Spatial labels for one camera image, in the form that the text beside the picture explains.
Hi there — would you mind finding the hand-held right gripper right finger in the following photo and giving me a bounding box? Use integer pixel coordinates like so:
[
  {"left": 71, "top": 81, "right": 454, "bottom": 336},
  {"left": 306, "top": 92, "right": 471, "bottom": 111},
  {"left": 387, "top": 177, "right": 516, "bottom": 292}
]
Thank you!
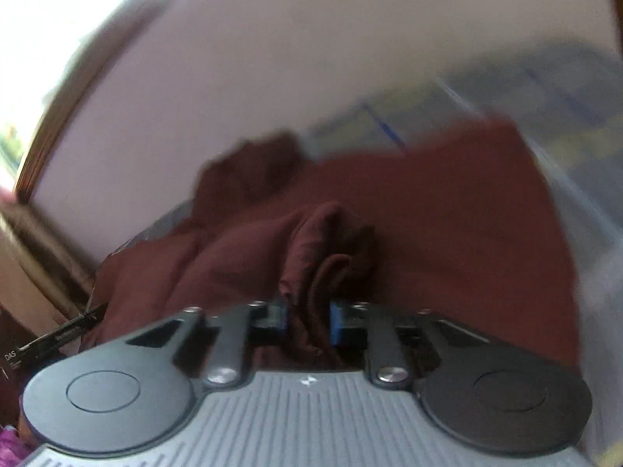
[{"left": 330, "top": 299, "right": 493, "bottom": 390}]

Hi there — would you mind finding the maroon garment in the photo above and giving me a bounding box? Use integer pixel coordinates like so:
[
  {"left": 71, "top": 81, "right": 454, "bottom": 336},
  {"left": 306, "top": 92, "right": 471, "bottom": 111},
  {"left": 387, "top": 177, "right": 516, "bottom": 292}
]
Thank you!
[{"left": 78, "top": 119, "right": 585, "bottom": 375}]

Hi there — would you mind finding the brown cardboard box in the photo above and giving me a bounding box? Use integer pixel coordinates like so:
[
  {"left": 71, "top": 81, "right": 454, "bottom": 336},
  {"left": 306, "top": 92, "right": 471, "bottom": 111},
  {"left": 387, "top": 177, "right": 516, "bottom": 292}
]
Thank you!
[{"left": 0, "top": 199, "right": 95, "bottom": 322}]

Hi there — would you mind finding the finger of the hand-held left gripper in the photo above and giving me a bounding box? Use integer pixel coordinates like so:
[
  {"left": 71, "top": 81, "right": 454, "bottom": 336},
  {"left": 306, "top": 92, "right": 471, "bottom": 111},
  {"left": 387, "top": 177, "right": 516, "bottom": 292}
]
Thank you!
[{"left": 58, "top": 302, "right": 109, "bottom": 339}]

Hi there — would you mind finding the wooden framed window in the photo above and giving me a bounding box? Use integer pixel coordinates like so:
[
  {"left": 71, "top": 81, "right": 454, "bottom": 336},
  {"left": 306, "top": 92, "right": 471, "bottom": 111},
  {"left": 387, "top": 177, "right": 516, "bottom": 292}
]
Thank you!
[{"left": 0, "top": 0, "right": 169, "bottom": 205}]

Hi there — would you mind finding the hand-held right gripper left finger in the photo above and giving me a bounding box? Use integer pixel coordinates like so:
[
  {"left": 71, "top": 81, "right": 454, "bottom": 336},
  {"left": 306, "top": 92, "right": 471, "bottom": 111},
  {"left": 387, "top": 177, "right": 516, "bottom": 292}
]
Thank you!
[{"left": 121, "top": 299, "right": 293, "bottom": 390}]

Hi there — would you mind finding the grey checked bed sheet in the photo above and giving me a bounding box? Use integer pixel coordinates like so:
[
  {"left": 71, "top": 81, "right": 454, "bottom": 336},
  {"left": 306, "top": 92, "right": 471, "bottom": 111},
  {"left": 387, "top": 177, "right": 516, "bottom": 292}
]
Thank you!
[{"left": 104, "top": 46, "right": 623, "bottom": 302}]

